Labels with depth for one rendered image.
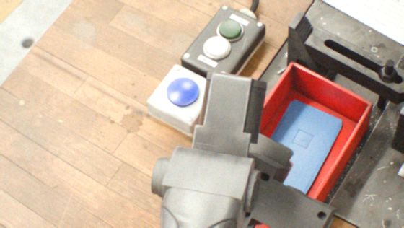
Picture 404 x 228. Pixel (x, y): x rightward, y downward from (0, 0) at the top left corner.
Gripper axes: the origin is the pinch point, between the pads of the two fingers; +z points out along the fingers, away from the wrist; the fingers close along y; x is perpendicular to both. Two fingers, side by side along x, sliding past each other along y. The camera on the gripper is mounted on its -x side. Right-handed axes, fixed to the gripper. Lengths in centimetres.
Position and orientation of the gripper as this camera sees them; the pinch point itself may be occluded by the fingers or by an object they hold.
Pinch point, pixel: (264, 180)
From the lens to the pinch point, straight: 99.9
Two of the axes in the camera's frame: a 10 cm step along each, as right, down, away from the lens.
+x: -8.4, -4.5, 3.0
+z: 3.0, 0.6, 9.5
